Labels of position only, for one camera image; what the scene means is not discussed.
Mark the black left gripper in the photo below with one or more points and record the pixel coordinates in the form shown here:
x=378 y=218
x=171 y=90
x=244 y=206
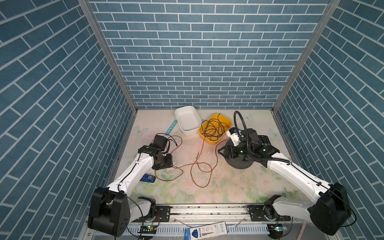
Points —
x=169 y=162

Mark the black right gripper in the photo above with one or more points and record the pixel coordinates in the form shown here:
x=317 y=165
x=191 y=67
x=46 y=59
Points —
x=230 y=147

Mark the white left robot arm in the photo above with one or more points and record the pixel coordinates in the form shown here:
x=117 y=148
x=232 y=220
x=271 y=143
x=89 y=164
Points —
x=112 y=208

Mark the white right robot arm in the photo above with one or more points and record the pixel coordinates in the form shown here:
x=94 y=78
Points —
x=328 y=205

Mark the black desk calculator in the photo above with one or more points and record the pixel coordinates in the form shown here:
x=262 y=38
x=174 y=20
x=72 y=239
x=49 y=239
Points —
x=264 y=140

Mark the dark grey perforated spool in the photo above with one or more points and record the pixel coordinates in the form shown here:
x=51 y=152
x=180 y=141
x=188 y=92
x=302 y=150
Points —
x=238 y=157

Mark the teal stencil ruler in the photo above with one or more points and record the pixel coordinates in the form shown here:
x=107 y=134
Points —
x=170 y=129

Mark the blue black utility knife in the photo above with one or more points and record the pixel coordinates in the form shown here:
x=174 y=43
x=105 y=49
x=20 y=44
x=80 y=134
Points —
x=148 y=178

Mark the yellow plastic tub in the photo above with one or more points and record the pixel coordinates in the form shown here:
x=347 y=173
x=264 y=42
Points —
x=213 y=129

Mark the white plastic tub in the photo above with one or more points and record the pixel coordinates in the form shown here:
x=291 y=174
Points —
x=188 y=120

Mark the white blue pen box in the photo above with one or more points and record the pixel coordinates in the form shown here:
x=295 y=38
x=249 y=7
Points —
x=206 y=231

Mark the pink pencil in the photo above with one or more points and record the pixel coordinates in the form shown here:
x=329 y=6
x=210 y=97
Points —
x=300 y=234

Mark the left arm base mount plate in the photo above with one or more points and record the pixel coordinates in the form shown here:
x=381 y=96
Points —
x=156 y=214

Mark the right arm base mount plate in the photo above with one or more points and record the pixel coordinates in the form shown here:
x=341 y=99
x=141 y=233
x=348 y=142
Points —
x=259 y=213

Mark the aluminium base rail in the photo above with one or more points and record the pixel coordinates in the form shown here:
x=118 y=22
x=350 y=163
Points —
x=183 y=217

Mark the metal frame corner post left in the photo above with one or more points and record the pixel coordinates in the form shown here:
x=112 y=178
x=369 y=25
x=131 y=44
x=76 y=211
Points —
x=92 y=20

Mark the metal frame corner post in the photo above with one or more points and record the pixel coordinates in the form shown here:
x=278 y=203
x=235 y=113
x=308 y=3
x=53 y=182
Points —
x=92 y=20
x=318 y=30

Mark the metal frame corner post right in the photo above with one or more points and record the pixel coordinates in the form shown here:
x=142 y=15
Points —
x=318 y=30

